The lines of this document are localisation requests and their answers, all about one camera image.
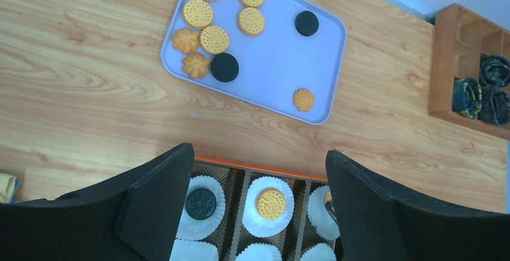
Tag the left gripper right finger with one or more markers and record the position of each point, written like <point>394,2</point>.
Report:
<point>380,219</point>

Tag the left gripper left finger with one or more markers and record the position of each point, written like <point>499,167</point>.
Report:
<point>131,216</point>

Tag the round yellow biscuit cup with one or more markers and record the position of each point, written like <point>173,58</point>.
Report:
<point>329,207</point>

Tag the black sandwich cookie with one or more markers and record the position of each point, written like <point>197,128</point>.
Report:
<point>306,23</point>
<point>200,204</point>
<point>224,67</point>

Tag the round yellow biscuit boxed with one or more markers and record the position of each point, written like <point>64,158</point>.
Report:
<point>270,204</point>

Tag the lavender cookie tray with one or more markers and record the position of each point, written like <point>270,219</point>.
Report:
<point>278,61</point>

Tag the white paper cup back-right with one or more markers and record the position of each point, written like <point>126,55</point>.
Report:
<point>320,219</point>

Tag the white paper cup front-left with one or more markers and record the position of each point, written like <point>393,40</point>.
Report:
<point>193,250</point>

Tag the white paper cup front-right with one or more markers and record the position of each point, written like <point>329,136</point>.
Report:
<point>318,252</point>

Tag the white paper cup back-left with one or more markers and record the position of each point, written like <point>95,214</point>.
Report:
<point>194,230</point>

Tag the orange compartment box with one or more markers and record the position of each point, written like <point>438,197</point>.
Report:
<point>234,212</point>

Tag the white paper cup back-middle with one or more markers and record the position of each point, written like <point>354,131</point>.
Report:
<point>253,222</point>

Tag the white paper cup front-middle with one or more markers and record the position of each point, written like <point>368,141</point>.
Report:
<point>260,252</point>

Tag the yellow cloth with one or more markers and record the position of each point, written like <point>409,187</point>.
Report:
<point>9,185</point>

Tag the swirl butter cookie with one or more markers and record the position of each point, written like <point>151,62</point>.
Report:
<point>303,99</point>

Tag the rolled dark fabric left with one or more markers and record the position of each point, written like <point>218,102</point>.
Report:
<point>466,97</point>

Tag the rolled dark fabric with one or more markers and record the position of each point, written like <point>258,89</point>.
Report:
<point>494,106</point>
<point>494,70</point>
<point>466,97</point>

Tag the flower butter cookie lower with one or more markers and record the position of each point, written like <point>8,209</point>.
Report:
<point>196,65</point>

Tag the flower butter cookie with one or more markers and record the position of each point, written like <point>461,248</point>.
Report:
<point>185,40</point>
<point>196,65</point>

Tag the rolled dark fabric right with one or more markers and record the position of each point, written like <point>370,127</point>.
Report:
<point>494,106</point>

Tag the flower butter cookie upper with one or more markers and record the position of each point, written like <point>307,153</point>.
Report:
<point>185,40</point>

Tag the rolled dark fabric top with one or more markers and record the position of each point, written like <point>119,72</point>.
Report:
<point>494,70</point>

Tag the wooden compartment organizer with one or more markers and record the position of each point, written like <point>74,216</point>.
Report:
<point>461,36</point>

